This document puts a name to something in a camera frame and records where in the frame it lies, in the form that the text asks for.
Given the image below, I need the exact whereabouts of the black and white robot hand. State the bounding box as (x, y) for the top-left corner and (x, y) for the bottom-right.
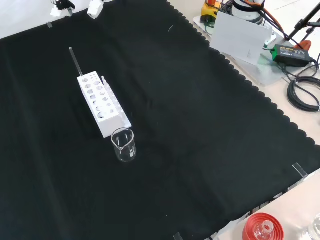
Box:
(49, 0), (115, 20)

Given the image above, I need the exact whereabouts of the clear glass rod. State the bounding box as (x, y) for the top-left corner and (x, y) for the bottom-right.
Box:
(68, 46), (84, 77)

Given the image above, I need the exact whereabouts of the white test tube rack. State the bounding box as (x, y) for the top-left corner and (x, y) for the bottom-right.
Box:
(76, 71), (133, 139)

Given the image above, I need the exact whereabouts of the yellow stop button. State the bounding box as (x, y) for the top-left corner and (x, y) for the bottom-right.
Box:
(201, 0), (223, 25)

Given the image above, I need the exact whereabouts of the clear glass beaker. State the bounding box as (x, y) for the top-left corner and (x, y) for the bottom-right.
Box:
(110, 127), (137, 163)

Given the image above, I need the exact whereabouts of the black bench cloth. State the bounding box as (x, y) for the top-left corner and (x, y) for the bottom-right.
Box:
(0, 0), (320, 240)

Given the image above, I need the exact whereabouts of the clear acrylic plate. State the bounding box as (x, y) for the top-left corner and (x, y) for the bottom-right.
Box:
(221, 51), (290, 87)

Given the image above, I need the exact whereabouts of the black power adapter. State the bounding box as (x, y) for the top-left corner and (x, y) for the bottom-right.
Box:
(271, 44), (315, 68)

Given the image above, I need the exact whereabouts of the black tripod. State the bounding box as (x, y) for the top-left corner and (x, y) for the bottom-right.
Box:
(287, 0), (320, 44)

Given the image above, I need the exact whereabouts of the clear round-bottom flask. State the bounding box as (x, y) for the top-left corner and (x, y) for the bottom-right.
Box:
(254, 219), (275, 240)

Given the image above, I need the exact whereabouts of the clear glass vessel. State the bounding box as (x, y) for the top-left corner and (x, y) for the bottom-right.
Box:
(306, 213), (320, 240)

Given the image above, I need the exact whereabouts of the orange cable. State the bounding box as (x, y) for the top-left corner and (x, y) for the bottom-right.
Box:
(259, 3), (292, 40)

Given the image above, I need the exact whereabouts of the coiled black cable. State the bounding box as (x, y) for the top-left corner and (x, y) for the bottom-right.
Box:
(286, 76), (320, 112)

